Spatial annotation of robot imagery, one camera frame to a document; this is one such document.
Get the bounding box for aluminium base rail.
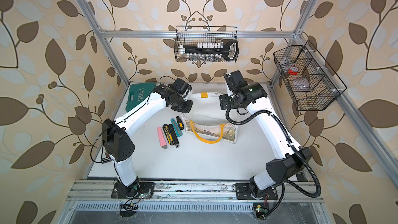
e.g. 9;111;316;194
67;179;324;203

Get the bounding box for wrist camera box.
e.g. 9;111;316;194
171;78;192;97
223;71;248;93

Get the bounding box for aluminium frame back bar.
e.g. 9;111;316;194
101;30;296;39

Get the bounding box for black corrugated cable conduit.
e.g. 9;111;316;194
225;94;321;199

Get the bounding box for long black utility knife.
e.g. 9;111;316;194
168;124;180;148

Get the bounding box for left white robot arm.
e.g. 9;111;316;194
102;79;193;187

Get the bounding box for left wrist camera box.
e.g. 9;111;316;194
171;78;192;97

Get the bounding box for short black yellow utility knife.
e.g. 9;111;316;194
176;116;184;130

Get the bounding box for right black wire basket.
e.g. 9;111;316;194
273;40;347;111

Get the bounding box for green plastic tool case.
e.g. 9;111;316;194
125;82;156;112

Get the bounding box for pink utility knife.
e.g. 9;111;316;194
157;127;167;149

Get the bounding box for socket set in basket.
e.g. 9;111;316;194
175;40;239;62

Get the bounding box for back black wire basket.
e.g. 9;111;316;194
174;25;239;62

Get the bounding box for teal utility knife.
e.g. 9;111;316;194
171;118;182;138

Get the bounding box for red item in basket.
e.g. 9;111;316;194
288;66;300;75

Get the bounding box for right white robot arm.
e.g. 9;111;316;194
226;82;321;199

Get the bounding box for white canvas pouch yellow handles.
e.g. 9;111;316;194
180;92;238;144

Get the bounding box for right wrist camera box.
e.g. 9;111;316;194
223;71;248;93

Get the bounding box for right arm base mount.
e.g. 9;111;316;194
233;181;278;201

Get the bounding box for black wire basket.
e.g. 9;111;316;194
273;40;347;111
174;25;239;62

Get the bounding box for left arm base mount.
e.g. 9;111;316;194
111;178;155;199

